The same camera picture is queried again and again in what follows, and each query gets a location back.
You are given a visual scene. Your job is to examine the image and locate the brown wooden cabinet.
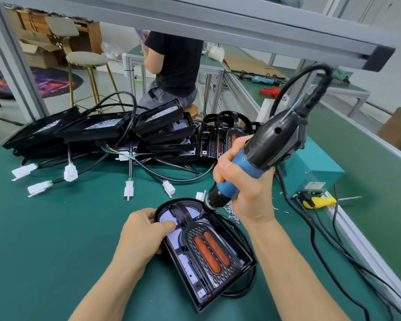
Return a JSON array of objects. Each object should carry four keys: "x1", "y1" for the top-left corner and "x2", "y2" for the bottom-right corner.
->
[{"x1": 16, "y1": 8, "x2": 104, "y2": 54}]

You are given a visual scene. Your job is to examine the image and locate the blue black electric screwdriver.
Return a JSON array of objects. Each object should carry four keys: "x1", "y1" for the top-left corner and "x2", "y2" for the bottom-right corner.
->
[{"x1": 204, "y1": 97, "x2": 318, "y2": 213}]

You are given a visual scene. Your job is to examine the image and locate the heap of small silver screws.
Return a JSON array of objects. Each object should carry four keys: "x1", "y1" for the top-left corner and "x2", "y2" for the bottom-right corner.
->
[{"x1": 224, "y1": 200, "x2": 241, "y2": 222}]

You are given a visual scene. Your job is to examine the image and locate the round beige stool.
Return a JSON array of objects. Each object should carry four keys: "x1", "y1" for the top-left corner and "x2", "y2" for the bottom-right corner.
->
[{"x1": 65, "y1": 51, "x2": 121, "y2": 111}]

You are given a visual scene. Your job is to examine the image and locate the person's left forearm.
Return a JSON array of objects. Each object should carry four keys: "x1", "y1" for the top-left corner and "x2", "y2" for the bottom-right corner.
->
[{"x1": 68, "y1": 260, "x2": 151, "y2": 321}]

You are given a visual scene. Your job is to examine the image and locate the colourful round rug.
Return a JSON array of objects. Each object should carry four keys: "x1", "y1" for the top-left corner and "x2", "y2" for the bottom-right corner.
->
[{"x1": 0, "y1": 66, "x2": 84, "y2": 99}]

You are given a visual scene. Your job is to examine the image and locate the teal power supply box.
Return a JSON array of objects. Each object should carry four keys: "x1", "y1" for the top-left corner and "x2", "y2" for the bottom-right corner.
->
[{"x1": 281, "y1": 136, "x2": 345, "y2": 198}]

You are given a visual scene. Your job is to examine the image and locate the small green workbench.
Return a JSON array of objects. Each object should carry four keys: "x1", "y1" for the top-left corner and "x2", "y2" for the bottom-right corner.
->
[{"x1": 122, "y1": 45, "x2": 225, "y2": 114}]

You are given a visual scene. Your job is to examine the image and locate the open brown cardboard carton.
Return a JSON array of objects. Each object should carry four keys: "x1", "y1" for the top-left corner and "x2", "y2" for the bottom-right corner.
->
[{"x1": 19, "y1": 40, "x2": 61, "y2": 70}]

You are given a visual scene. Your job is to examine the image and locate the aluminium shelf frame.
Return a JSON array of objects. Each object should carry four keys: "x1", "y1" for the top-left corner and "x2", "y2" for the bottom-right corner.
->
[{"x1": 0, "y1": 0, "x2": 401, "y2": 124}]

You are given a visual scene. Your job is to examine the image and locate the yellow plug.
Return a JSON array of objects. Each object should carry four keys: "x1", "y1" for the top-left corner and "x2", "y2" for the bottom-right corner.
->
[{"x1": 297, "y1": 190, "x2": 337, "y2": 210}]

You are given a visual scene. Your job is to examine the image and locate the white power strip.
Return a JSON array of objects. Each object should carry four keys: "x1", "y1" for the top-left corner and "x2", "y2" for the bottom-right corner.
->
[{"x1": 256, "y1": 97, "x2": 275, "y2": 124}]

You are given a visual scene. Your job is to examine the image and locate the green workbench white legs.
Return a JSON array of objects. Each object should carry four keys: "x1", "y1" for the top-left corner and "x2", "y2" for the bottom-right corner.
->
[{"x1": 317, "y1": 66, "x2": 372, "y2": 118}]

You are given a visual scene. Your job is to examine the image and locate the brown cardboard box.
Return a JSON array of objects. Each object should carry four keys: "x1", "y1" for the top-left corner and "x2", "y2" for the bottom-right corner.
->
[{"x1": 377, "y1": 107, "x2": 401, "y2": 156}]

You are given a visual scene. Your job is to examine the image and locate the person's left hand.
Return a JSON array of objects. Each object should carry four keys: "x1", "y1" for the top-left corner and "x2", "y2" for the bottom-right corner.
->
[{"x1": 114, "y1": 208, "x2": 178, "y2": 272}]

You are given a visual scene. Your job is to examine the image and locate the person's right hand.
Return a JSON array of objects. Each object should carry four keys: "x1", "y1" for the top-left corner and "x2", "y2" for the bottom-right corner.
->
[{"x1": 213, "y1": 135, "x2": 276, "y2": 225}]

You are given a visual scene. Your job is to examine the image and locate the red tool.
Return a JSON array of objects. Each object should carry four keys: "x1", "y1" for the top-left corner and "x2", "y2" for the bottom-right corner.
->
[{"x1": 257, "y1": 86, "x2": 282, "y2": 99}]

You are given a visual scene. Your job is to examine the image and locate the stack of unassembled lamp housings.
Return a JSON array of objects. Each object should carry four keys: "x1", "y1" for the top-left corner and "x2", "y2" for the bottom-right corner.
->
[{"x1": 1, "y1": 97, "x2": 205, "y2": 165}]

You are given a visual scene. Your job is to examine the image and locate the assembled lamp unit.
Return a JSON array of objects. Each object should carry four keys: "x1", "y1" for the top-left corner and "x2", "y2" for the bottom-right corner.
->
[{"x1": 154, "y1": 197, "x2": 258, "y2": 313}]

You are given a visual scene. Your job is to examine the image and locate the person's right forearm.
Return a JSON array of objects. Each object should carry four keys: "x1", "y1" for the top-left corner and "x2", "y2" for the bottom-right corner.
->
[{"x1": 244, "y1": 217, "x2": 352, "y2": 321}]

